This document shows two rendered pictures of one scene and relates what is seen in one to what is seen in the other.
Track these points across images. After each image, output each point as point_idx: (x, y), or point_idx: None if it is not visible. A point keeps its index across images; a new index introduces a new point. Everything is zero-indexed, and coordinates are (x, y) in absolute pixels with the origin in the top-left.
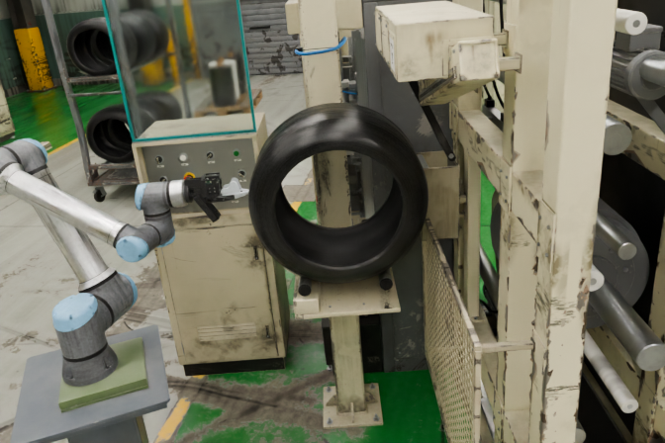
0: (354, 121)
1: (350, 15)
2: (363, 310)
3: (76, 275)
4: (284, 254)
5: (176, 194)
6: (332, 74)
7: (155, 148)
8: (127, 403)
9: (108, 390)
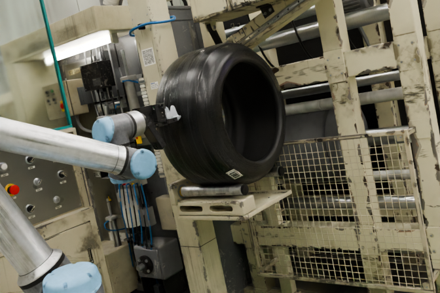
0: (241, 44)
1: None
2: (275, 197)
3: (27, 260)
4: (232, 155)
5: (140, 119)
6: (171, 41)
7: None
8: None
9: None
